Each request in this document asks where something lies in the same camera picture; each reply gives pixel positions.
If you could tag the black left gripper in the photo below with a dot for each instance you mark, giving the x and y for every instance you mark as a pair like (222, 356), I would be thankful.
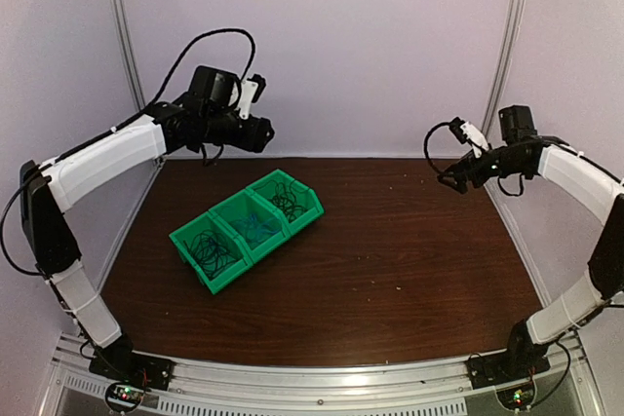
(254, 139)

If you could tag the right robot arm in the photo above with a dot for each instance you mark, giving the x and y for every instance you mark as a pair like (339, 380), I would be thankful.
(565, 213)

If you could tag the circuit board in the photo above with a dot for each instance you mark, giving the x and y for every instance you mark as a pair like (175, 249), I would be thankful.
(123, 397)
(516, 398)

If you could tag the left green plastic bin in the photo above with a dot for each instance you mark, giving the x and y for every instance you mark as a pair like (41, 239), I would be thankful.
(212, 250)

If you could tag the right aluminium frame post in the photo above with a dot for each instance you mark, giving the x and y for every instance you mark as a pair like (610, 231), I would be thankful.
(514, 17)

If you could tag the middle green plastic bin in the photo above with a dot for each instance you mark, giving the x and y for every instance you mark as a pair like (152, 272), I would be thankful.
(261, 227)

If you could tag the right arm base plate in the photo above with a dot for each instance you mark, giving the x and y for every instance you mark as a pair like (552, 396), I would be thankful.
(493, 370)

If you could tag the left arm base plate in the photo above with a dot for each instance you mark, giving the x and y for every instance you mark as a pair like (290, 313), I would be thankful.
(139, 370)

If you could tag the left aluminium frame post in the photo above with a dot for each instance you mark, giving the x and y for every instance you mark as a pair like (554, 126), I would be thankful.
(128, 57)

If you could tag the front aluminium rail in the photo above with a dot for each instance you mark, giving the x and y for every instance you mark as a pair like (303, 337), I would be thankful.
(431, 387)

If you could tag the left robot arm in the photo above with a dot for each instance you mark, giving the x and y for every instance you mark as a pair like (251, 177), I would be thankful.
(215, 110)

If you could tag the green plastic bin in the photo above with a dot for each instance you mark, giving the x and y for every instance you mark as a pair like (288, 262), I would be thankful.
(298, 203)
(212, 250)
(261, 227)

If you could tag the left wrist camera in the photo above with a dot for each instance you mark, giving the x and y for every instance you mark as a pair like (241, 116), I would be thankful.
(252, 88)

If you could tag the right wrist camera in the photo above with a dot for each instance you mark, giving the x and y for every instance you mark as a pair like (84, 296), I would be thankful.
(466, 133)

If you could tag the right circuit board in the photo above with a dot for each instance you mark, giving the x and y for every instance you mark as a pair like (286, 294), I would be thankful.
(516, 398)

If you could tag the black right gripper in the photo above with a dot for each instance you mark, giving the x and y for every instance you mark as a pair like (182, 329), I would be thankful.
(459, 169)

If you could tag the aluminium frame post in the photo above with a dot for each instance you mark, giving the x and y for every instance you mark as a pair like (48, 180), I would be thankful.
(128, 57)
(514, 17)

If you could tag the right green plastic bin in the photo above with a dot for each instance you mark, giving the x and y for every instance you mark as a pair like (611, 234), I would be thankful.
(298, 203)

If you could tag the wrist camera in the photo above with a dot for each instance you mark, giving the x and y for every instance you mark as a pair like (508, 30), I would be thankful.
(466, 133)
(252, 88)

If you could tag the left circuit board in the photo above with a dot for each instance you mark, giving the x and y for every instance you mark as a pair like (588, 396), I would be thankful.
(123, 397)

